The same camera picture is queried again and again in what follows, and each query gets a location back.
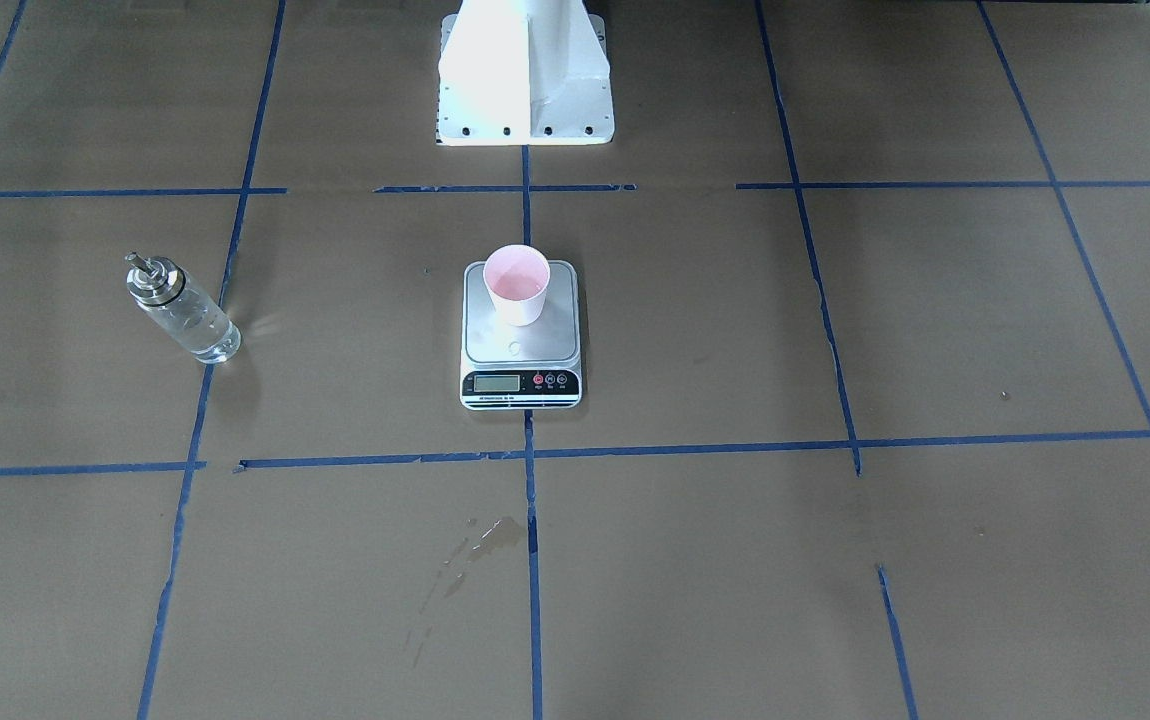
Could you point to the pink paper cup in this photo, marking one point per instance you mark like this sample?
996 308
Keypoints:
517 278

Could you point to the clear glass sauce bottle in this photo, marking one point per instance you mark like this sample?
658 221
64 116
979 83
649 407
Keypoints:
184 310

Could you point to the digital kitchen scale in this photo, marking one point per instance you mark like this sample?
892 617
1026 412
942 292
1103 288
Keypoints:
521 367

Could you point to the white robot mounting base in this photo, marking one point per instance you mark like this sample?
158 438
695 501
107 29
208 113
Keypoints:
515 73

